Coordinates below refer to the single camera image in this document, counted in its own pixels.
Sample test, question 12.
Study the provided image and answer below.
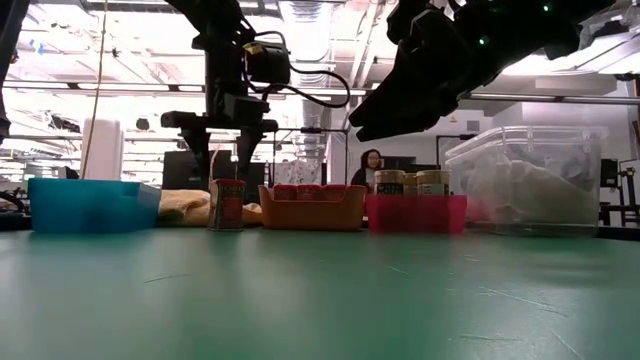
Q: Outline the magenta plastic bin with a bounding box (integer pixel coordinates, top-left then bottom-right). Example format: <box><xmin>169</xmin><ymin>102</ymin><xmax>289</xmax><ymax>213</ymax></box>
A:
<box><xmin>364</xmin><ymin>193</ymin><xmax>469</xmax><ymax>235</ymax></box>

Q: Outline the yellow cable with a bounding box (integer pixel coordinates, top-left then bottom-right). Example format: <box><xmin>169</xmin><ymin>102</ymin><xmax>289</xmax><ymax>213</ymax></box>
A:
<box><xmin>79</xmin><ymin>0</ymin><xmax>109</xmax><ymax>180</ymax></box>

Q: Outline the teal plastic bin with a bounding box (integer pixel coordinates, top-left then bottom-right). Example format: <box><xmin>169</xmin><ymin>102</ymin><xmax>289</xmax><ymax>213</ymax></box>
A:
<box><xmin>27</xmin><ymin>177</ymin><xmax>162</xmax><ymax>235</ymax></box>

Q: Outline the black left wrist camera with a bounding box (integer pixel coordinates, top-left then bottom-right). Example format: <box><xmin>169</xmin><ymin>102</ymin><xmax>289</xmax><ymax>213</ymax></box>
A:
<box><xmin>242</xmin><ymin>40</ymin><xmax>292</xmax><ymax>85</ymax></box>

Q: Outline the orange plastic bin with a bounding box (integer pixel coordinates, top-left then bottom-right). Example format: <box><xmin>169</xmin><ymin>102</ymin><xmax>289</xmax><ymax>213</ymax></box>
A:
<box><xmin>257</xmin><ymin>183</ymin><xmax>369</xmax><ymax>231</ymax></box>

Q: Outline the yellow checked cloth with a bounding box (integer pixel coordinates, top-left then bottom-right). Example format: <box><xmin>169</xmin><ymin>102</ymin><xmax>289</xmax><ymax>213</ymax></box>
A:
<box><xmin>158</xmin><ymin>188</ymin><xmax>264</xmax><ymax>227</ymax></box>

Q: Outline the grey cloth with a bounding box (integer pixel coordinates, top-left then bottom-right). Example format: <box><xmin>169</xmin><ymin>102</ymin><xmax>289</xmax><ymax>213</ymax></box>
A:
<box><xmin>462</xmin><ymin>152</ymin><xmax>599</xmax><ymax>226</ymax></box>

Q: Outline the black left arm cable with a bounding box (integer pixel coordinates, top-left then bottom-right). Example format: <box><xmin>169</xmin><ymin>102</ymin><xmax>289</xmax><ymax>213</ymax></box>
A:
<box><xmin>254</xmin><ymin>29</ymin><xmax>352</xmax><ymax>110</ymax></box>

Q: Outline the white cylindrical column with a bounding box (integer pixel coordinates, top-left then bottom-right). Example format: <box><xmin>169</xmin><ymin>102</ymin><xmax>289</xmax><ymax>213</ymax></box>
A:
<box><xmin>79</xmin><ymin>118</ymin><xmax>125</xmax><ymax>181</ymax></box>

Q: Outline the black equipment stand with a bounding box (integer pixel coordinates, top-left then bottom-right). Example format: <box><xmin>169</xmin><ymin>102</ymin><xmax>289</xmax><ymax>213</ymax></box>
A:
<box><xmin>599</xmin><ymin>158</ymin><xmax>640</xmax><ymax>227</ymax></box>

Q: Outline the green table mat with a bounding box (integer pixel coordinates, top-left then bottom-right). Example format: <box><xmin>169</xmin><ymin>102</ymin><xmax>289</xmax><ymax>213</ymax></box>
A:
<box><xmin>0</xmin><ymin>227</ymin><xmax>640</xmax><ymax>360</ymax></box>

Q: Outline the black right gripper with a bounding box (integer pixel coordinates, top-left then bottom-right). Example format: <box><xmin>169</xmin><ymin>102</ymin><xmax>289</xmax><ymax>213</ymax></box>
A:
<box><xmin>348</xmin><ymin>0</ymin><xmax>501</xmax><ymax>143</ymax></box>

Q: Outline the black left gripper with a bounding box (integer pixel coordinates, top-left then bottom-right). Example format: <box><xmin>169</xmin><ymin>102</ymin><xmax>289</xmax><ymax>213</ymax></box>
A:
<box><xmin>160</xmin><ymin>34</ymin><xmax>279</xmax><ymax>190</ymax></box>

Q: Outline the clear plastic storage box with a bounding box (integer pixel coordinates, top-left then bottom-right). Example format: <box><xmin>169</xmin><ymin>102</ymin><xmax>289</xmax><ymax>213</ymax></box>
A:
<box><xmin>443</xmin><ymin>124</ymin><xmax>610</xmax><ymax>239</ymax></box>

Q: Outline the black cabinet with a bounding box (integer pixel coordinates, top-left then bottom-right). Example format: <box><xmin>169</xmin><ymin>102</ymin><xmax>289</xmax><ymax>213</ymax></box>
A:
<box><xmin>162</xmin><ymin>149</ymin><xmax>274</xmax><ymax>192</ymax></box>

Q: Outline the person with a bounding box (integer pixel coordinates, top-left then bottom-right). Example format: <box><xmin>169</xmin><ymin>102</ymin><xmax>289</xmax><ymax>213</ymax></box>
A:
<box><xmin>349</xmin><ymin>148</ymin><xmax>385</xmax><ymax>194</ymax></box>

